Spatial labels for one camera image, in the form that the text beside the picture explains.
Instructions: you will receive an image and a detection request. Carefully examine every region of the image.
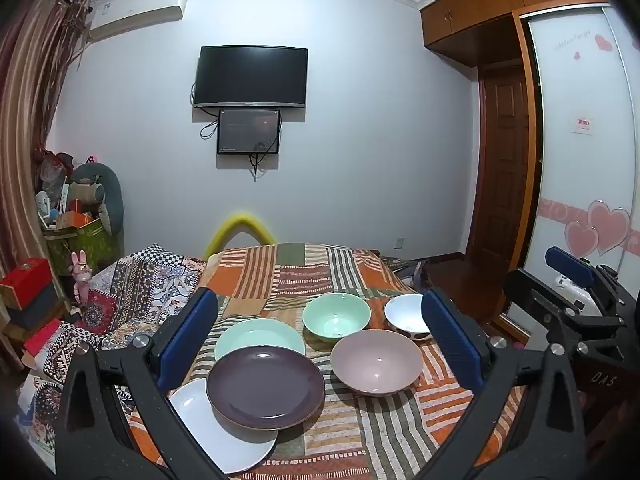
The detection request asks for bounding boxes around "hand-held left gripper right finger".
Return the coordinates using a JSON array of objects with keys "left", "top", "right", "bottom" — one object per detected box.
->
[{"left": 415, "top": 288, "right": 586, "bottom": 480}]

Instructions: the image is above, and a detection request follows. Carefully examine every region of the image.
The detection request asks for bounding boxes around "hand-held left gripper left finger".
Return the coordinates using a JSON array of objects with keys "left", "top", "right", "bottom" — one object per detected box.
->
[{"left": 55, "top": 287, "right": 223, "bottom": 480}]

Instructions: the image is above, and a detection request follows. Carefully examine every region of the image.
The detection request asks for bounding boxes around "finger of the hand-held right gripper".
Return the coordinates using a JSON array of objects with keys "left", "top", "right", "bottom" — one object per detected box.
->
[
  {"left": 502, "top": 269, "right": 568, "bottom": 348},
  {"left": 545, "top": 246, "right": 621, "bottom": 293}
]

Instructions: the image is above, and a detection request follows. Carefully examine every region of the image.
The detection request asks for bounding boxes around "white spotted bowl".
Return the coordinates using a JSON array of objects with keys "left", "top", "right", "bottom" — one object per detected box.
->
[{"left": 384, "top": 294, "right": 433, "bottom": 342}]

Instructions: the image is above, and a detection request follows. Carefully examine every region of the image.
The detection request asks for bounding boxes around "mint green plate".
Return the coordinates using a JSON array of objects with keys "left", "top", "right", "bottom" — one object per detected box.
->
[{"left": 215, "top": 318, "right": 307, "bottom": 363}]

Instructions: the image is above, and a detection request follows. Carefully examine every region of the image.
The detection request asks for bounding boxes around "mint green bowl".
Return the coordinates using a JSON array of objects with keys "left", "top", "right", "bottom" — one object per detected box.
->
[{"left": 302, "top": 292, "right": 372, "bottom": 343}]

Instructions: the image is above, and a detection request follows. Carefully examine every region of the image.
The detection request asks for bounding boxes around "patterned patchwork blanket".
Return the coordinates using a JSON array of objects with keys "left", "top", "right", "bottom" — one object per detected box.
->
[{"left": 15, "top": 244, "right": 208, "bottom": 461}]

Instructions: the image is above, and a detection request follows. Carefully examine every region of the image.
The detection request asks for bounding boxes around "dark bag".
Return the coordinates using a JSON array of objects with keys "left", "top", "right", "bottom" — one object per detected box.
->
[{"left": 385, "top": 255, "right": 436, "bottom": 293}]

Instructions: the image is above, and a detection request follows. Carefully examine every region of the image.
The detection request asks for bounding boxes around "pink bowl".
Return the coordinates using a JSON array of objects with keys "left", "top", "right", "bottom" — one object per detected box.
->
[{"left": 330, "top": 330, "right": 423, "bottom": 398}]

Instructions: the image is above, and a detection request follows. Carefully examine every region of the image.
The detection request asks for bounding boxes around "dark purple plate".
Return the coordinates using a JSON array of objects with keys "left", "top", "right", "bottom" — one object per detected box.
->
[{"left": 206, "top": 345, "right": 326, "bottom": 431}]

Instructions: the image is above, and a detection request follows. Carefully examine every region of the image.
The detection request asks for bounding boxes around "white plate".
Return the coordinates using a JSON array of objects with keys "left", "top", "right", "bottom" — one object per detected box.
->
[{"left": 167, "top": 377, "right": 278, "bottom": 476}]

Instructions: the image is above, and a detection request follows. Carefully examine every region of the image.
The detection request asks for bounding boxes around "brown wooden door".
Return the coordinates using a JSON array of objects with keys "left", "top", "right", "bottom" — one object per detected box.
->
[{"left": 465, "top": 60, "right": 536, "bottom": 321}]

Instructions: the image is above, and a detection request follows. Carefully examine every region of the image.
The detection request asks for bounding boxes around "pink rabbit doll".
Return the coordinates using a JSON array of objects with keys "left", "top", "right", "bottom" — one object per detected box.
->
[{"left": 70, "top": 250, "right": 96, "bottom": 306}]

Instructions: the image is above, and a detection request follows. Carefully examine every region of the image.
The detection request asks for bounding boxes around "striped patchwork cloth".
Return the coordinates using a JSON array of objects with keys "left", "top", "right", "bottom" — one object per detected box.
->
[{"left": 127, "top": 242, "right": 531, "bottom": 480}]

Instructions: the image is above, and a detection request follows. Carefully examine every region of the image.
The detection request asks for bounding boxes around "green storage box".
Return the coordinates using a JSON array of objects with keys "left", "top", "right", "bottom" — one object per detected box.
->
[{"left": 44, "top": 217, "right": 118, "bottom": 276}]

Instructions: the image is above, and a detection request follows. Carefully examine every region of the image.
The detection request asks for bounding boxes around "grey green plush toy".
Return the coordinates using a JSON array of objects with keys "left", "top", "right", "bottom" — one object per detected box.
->
[{"left": 67, "top": 162, "right": 125, "bottom": 236}]

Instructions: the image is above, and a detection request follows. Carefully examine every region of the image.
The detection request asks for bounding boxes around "red box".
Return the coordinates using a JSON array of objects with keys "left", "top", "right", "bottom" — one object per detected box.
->
[{"left": 0, "top": 257, "right": 56, "bottom": 311}]

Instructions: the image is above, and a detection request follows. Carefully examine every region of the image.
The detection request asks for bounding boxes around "heart print wardrobe door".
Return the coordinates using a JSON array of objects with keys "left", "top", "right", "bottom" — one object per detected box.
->
[{"left": 520, "top": 2, "right": 640, "bottom": 311}]

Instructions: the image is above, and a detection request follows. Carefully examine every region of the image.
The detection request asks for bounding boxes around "small black monitor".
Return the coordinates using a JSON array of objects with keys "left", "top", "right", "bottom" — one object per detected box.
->
[{"left": 217, "top": 108, "right": 281, "bottom": 156}]

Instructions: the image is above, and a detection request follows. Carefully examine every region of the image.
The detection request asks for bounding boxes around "wooden overhead cabinet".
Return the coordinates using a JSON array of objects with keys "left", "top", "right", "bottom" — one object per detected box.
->
[{"left": 420, "top": 0, "right": 621, "bottom": 66}]

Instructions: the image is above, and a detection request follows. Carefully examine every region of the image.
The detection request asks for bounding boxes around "striped brown curtain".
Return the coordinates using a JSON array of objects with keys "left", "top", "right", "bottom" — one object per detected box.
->
[{"left": 0, "top": 0, "right": 91, "bottom": 281}]

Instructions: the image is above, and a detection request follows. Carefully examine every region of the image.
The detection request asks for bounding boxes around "white air conditioner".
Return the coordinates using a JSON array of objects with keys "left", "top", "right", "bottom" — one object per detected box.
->
[{"left": 87, "top": 0, "right": 191, "bottom": 41}]

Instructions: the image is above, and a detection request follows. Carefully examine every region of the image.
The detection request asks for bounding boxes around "black wall television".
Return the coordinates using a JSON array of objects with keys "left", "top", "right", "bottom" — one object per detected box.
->
[{"left": 194, "top": 46, "right": 309, "bottom": 110}]

